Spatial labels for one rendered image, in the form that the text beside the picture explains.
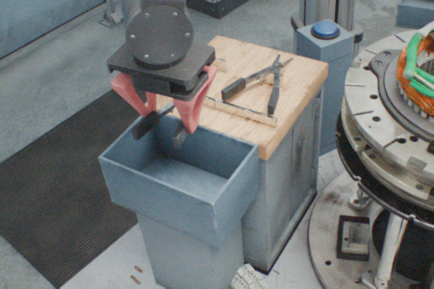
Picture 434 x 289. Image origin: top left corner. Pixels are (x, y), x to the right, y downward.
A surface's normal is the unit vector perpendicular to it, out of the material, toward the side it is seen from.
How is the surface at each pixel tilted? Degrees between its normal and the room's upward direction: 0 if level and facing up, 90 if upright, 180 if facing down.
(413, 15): 90
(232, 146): 90
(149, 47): 91
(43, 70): 0
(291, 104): 0
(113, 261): 0
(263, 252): 90
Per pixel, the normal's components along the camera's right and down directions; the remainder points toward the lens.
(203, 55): -0.07, -0.72
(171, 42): 0.19, 0.66
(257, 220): -0.52, 0.61
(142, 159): 0.86, 0.30
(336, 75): 0.47, 0.57
